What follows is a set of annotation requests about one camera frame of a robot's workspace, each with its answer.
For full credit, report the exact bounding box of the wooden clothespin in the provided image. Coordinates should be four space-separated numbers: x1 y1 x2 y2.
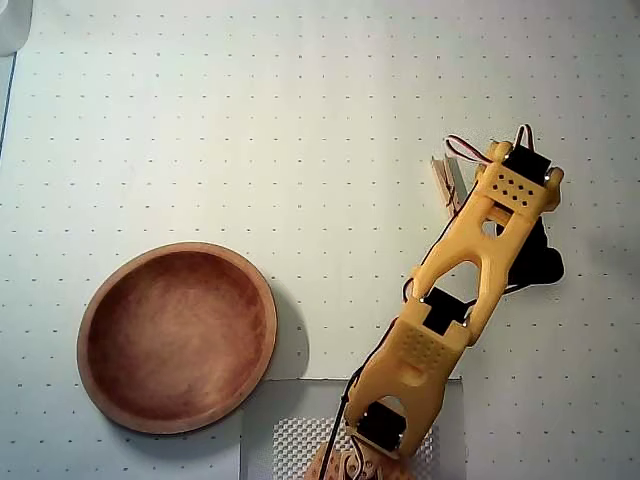
429 155 464 214

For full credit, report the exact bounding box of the brown robot base board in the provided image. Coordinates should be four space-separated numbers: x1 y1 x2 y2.
299 439 416 480

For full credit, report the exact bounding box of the round wooden bowl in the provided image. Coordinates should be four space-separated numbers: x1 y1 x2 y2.
76 241 278 435

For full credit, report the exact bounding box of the white dotted paper sheet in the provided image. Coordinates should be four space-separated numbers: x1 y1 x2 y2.
0 0 640 480

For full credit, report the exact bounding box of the white mesh anti-slip mat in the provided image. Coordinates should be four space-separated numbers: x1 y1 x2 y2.
272 417 441 480

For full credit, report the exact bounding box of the white rounded object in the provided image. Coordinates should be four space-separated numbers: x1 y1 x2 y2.
0 0 34 56

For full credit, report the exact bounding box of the white red servo wire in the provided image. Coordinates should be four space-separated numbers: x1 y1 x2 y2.
446 133 495 167
513 124 540 152

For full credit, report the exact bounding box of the gray base plate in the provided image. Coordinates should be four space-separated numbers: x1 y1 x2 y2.
241 378 466 480

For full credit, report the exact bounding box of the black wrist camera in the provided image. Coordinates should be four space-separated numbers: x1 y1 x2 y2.
517 219 566 291

